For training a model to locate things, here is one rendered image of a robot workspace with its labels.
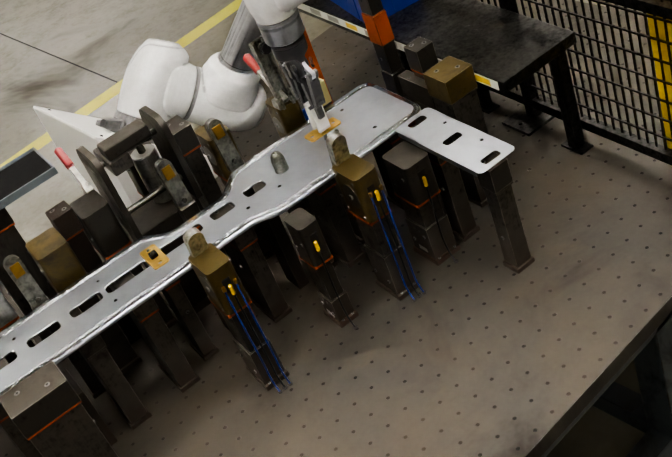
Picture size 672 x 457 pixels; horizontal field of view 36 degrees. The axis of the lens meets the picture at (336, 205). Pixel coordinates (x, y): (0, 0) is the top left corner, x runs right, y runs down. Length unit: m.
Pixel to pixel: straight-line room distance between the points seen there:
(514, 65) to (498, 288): 0.49
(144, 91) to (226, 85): 0.22
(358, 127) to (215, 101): 0.65
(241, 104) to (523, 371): 1.20
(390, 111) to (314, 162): 0.22
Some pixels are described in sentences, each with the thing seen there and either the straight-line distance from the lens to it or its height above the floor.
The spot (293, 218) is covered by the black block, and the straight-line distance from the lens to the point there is 2.17.
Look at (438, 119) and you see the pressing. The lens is 2.28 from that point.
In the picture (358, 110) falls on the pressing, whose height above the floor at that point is 1.00.
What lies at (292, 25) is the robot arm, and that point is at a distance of 2.16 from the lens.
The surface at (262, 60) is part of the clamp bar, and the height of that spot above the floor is 1.17.
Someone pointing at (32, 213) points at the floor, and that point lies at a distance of 4.67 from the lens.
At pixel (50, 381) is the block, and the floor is 1.03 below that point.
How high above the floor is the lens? 2.25
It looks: 36 degrees down
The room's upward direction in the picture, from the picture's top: 22 degrees counter-clockwise
